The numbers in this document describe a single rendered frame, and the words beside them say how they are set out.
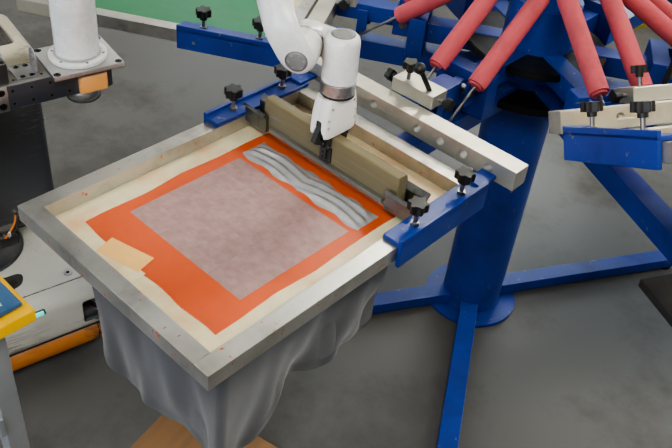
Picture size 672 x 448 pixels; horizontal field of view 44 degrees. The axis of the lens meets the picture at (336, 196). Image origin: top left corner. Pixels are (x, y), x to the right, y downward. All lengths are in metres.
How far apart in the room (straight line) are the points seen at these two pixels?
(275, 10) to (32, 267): 1.34
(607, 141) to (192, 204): 0.85
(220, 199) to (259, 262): 0.21
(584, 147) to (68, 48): 1.10
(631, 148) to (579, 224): 1.91
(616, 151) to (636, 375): 1.45
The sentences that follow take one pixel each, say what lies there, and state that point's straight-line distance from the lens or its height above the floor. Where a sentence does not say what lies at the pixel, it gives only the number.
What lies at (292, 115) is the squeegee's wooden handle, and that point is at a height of 1.06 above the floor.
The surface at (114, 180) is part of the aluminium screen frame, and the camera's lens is 1.83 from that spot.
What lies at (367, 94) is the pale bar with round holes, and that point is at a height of 1.03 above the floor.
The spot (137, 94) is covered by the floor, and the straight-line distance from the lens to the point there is 3.98.
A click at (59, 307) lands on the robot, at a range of 2.60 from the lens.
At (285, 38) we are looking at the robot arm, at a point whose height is 1.31.
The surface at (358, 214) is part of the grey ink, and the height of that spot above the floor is 0.96.
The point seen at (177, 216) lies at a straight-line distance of 1.76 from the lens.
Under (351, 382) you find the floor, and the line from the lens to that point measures 2.70.
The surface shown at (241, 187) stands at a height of 0.96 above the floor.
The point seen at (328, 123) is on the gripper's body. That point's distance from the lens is 1.76.
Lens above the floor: 2.07
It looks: 38 degrees down
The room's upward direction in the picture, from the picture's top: 6 degrees clockwise
